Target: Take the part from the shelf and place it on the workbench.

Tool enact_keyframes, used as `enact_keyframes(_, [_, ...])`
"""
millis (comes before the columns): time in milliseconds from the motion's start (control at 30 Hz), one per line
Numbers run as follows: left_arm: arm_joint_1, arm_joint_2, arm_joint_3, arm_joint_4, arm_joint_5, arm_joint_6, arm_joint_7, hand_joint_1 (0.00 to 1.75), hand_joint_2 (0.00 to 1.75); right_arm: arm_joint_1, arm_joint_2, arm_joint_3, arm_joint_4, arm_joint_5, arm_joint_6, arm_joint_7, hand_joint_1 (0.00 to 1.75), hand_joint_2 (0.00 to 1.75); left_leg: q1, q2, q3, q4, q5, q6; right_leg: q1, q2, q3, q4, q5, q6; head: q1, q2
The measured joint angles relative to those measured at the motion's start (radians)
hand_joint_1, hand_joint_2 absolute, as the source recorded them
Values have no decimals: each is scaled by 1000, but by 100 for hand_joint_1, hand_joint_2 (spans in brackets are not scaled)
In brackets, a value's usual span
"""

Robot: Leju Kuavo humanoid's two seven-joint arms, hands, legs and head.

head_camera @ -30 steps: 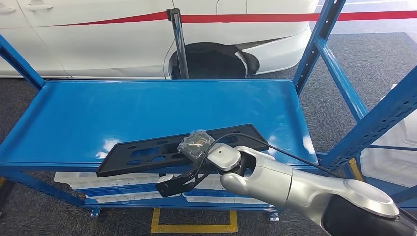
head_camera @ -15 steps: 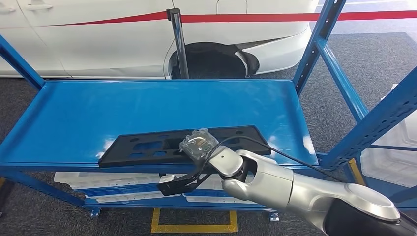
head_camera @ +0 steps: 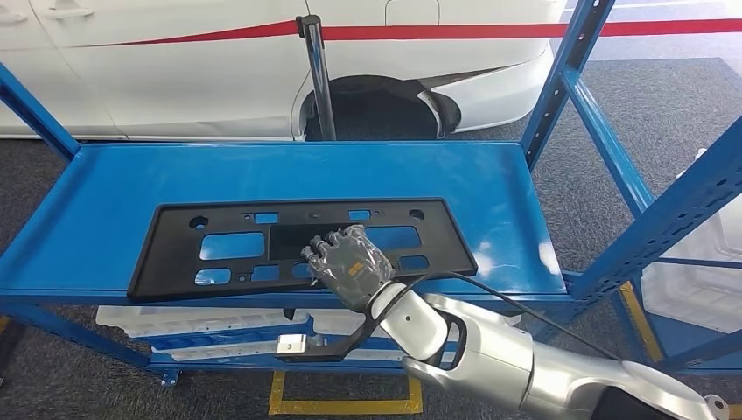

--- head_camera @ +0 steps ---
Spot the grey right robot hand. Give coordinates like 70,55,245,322
300,224,396,314

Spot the black plastic plate part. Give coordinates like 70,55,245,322
126,197,480,303

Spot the blue metal shelf rack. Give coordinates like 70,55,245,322
608,255,742,375
0,0,742,389

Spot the yellow floor tape square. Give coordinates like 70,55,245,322
268,370,424,417

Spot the white car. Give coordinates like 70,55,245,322
0,0,568,144

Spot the red barrier belt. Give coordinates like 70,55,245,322
75,17,742,49

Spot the yellow floor tape marking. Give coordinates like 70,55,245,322
619,282,665,365

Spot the white gantry leg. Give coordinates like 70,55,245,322
703,394,731,420

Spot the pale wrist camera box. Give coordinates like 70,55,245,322
275,334,308,356

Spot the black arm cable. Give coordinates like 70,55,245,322
370,270,624,363

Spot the chrome barrier post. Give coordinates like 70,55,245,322
296,14,338,142

